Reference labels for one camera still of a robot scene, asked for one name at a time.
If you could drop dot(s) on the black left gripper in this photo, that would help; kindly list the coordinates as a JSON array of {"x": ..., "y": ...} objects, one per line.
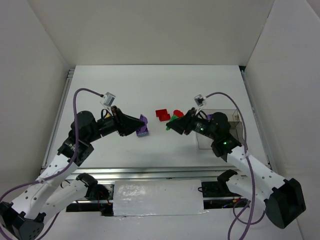
[{"x": 119, "y": 122}]

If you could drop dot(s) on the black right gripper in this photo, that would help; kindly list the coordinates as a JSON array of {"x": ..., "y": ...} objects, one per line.
[{"x": 188, "y": 122}]

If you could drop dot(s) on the curved purple lego brick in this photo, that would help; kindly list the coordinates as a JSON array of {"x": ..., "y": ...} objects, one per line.
[{"x": 142, "y": 132}]

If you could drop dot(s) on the left arm base joint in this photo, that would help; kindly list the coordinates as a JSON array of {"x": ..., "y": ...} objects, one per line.
[{"x": 84, "y": 186}]

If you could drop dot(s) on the right arm base joint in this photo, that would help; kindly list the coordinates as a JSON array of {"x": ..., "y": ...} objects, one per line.
[{"x": 218, "y": 189}]

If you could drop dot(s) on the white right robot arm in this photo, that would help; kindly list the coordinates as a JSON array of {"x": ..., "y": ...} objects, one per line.
[{"x": 282, "y": 199}]

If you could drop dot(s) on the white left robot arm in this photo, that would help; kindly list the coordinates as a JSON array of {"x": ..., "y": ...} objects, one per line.
[{"x": 25, "y": 216}]

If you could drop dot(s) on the red rounded lego brick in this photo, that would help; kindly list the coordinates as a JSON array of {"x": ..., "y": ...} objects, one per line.
[{"x": 178, "y": 113}]

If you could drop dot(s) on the clear plastic bin front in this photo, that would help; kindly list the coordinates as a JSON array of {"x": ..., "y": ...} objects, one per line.
[{"x": 203, "y": 142}]

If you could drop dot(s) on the clear plastic bin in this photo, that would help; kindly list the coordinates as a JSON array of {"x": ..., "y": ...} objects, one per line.
[
  {"x": 203, "y": 142},
  {"x": 236, "y": 126}
]

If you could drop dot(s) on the clear plastic bin rear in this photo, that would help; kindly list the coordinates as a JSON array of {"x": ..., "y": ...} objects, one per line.
[{"x": 236, "y": 126}]

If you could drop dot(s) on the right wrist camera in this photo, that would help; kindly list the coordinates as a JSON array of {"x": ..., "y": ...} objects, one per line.
[{"x": 200, "y": 101}]

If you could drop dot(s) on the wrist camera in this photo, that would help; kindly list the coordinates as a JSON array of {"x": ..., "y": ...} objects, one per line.
[
  {"x": 107, "y": 99},
  {"x": 200, "y": 101}
]

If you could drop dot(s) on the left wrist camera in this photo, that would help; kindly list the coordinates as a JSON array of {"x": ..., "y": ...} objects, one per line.
[{"x": 107, "y": 99}]

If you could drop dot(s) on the aluminium table edge rail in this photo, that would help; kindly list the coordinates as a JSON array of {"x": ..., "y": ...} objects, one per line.
[{"x": 158, "y": 173}]

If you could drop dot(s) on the left side rail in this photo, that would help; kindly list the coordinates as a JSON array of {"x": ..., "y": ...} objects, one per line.
[{"x": 62, "y": 102}]

